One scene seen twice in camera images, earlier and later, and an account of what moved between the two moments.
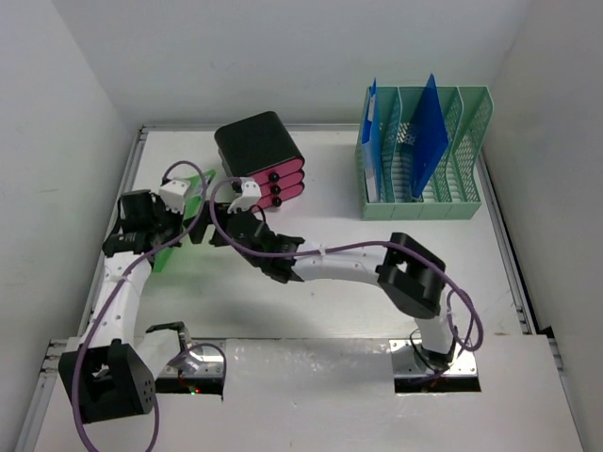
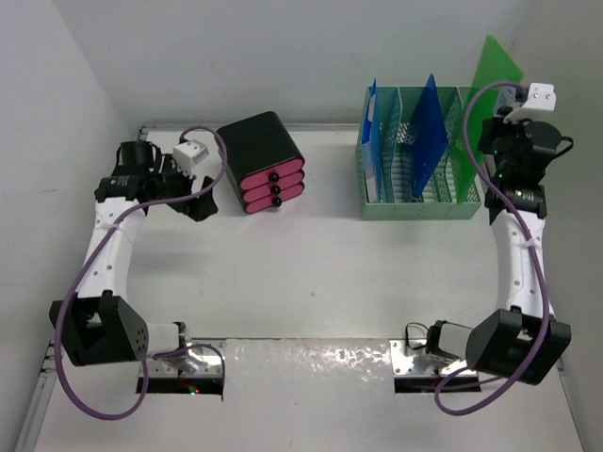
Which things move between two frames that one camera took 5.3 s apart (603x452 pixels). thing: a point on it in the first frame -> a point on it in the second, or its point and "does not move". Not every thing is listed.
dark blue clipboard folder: x=430 y=137 does not move
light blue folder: x=371 y=140 does not move
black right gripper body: x=207 y=219 -> x=500 y=138
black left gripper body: x=168 y=223 -> x=189 y=206
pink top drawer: x=274 y=172 does not move
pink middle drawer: x=276 y=186 does not move
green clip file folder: x=193 y=196 -> x=493 y=66
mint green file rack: x=454 y=190 does not move
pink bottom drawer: x=272 y=200 does not move
